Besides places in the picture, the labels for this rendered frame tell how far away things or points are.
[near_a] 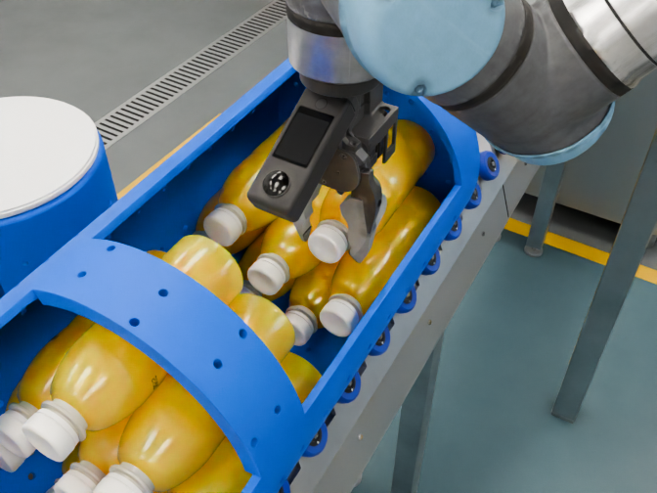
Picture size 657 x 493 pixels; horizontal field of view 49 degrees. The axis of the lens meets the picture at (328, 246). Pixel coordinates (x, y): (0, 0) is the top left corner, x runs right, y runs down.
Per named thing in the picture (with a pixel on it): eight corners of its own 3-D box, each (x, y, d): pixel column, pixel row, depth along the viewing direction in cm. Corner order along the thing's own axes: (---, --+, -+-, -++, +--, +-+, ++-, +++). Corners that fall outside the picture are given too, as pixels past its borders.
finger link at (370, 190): (390, 227, 70) (373, 149, 65) (382, 237, 69) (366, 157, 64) (347, 221, 72) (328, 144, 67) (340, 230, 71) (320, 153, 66)
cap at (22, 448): (54, 436, 58) (37, 454, 57) (37, 439, 61) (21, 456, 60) (20, 402, 57) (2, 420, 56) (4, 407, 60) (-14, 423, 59)
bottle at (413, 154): (372, 124, 88) (292, 212, 76) (421, 114, 84) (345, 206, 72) (394, 173, 91) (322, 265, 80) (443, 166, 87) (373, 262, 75)
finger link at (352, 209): (404, 238, 76) (389, 162, 71) (378, 273, 72) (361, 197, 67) (377, 234, 78) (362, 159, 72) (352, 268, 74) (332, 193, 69)
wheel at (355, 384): (353, 353, 81) (340, 355, 82) (328, 376, 78) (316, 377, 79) (370, 388, 82) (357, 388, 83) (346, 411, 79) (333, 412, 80)
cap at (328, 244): (311, 222, 76) (302, 233, 75) (340, 219, 74) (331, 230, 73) (327, 251, 78) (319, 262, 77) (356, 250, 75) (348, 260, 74)
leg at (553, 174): (545, 248, 235) (593, 76, 191) (539, 259, 231) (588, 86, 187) (527, 243, 237) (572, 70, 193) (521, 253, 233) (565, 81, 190)
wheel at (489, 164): (492, 143, 109) (480, 147, 110) (481, 158, 106) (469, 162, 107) (505, 167, 110) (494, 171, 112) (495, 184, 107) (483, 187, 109)
